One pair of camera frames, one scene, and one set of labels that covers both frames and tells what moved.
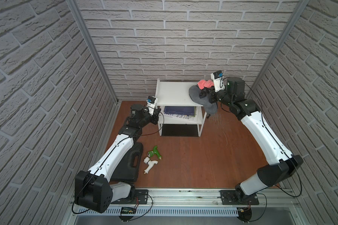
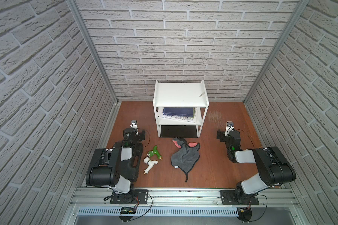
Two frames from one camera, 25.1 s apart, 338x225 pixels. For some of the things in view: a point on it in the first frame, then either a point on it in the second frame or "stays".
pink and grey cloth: [200, 93] to [186, 156]
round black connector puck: [245, 214] stays
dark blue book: [178, 110] stays
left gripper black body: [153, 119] to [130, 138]
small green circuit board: [128, 210] stays
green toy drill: [154, 151] stays
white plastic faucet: [150, 163] stays
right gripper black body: [220, 96] to [224, 138]
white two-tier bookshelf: [175, 106] stays
